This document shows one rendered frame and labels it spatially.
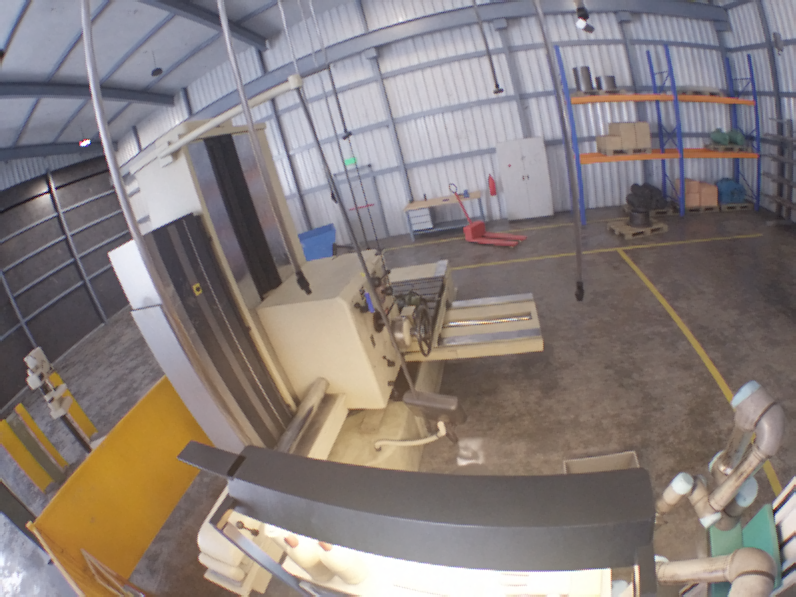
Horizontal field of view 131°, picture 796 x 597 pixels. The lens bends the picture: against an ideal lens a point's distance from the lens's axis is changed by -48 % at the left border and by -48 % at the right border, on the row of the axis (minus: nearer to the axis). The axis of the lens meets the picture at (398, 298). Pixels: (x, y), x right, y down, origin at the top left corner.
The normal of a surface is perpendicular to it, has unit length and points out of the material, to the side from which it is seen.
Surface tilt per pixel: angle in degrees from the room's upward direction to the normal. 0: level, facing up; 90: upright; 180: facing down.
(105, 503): 90
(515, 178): 90
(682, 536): 0
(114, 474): 90
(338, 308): 90
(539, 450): 0
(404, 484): 0
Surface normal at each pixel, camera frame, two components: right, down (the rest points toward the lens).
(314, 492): -0.24, -0.88
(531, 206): -0.22, 0.47
